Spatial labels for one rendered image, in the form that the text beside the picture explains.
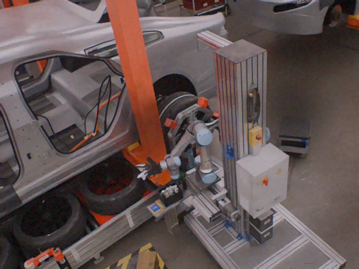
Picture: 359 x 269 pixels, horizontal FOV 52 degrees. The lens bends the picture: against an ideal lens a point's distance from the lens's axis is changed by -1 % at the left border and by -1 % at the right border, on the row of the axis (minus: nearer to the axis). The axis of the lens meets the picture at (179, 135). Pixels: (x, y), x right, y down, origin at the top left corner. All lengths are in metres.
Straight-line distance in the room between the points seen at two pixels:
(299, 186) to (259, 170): 1.66
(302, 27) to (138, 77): 3.27
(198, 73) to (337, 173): 1.94
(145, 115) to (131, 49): 0.60
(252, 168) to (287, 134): 1.78
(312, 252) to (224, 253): 0.76
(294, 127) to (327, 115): 0.93
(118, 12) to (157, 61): 1.09
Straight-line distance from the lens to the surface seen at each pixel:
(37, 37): 3.46
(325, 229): 4.03
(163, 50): 3.73
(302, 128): 4.59
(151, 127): 3.25
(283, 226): 3.72
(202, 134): 2.74
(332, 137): 5.05
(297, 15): 5.63
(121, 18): 2.77
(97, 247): 3.83
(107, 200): 3.77
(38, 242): 3.71
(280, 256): 3.51
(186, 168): 4.18
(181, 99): 3.66
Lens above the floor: 3.15
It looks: 38 degrees down
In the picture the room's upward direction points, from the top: 10 degrees counter-clockwise
